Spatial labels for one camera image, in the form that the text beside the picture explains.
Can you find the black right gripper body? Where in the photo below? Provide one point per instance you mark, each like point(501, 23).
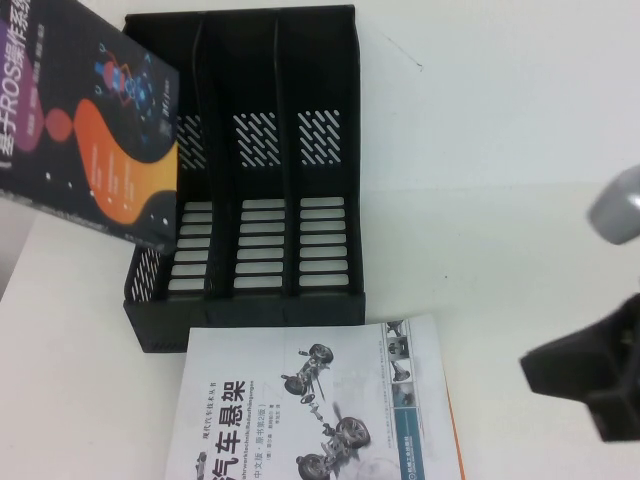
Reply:
point(595, 365)

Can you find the dark blue robot book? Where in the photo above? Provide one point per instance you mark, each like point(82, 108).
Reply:
point(90, 125)

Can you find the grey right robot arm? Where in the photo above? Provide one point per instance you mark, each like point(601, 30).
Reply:
point(617, 210)

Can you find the orange-edged book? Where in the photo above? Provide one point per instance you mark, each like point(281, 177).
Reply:
point(457, 440)

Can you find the white car suspension book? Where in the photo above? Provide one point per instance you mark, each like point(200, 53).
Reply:
point(300, 400)

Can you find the black plastic book stand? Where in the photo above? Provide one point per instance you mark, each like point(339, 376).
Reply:
point(320, 75)

